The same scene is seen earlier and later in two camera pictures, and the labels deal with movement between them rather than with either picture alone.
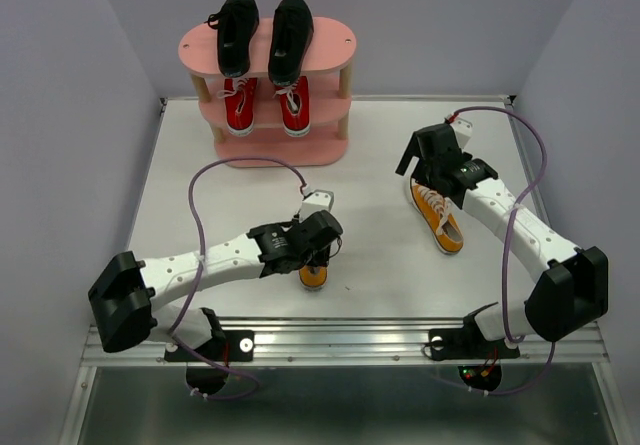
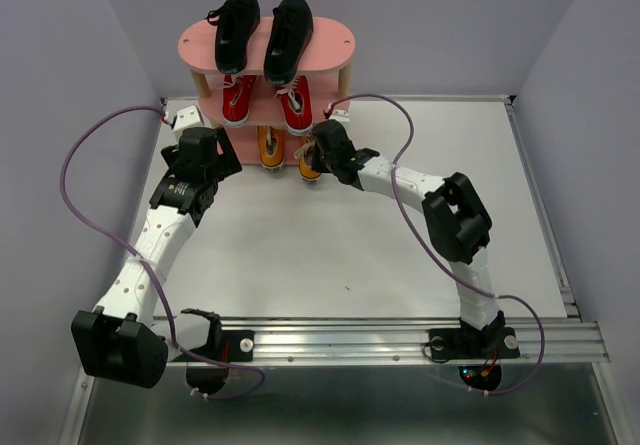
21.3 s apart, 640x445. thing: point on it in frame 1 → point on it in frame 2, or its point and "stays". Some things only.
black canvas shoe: [235, 25] stays
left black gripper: [321, 257] → [227, 162]
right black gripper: [413, 149] → [317, 164]
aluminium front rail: [350, 341] stays
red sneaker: [295, 107] stays
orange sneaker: [313, 277] → [271, 147]
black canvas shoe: [291, 29] stays
